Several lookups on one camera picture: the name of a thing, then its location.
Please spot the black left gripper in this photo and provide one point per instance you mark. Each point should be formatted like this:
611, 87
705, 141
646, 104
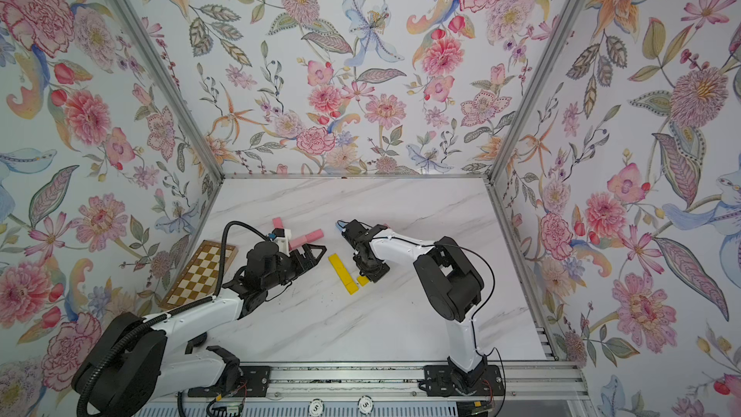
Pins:
308, 258

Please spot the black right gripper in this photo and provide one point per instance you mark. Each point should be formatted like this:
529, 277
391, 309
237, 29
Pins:
373, 277

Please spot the pink rectangular block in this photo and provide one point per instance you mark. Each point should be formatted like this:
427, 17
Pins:
306, 239

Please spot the yellow rectangular block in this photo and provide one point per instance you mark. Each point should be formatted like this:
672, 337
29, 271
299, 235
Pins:
349, 283

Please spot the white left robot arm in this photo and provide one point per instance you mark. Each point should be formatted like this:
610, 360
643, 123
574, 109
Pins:
138, 359

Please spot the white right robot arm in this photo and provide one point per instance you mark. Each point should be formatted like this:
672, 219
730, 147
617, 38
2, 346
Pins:
449, 280

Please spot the wooden chessboard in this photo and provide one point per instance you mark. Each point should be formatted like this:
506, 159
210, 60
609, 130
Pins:
198, 278

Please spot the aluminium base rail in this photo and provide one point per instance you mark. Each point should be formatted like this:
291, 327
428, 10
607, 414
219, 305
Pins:
385, 381

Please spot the aluminium frame post right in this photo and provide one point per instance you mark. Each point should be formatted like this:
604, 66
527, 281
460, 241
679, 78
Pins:
541, 76

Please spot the aluminium frame post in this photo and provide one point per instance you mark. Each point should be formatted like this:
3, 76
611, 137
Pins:
541, 76
132, 24

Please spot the aluminium frame post left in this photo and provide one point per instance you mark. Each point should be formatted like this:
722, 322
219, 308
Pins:
132, 24

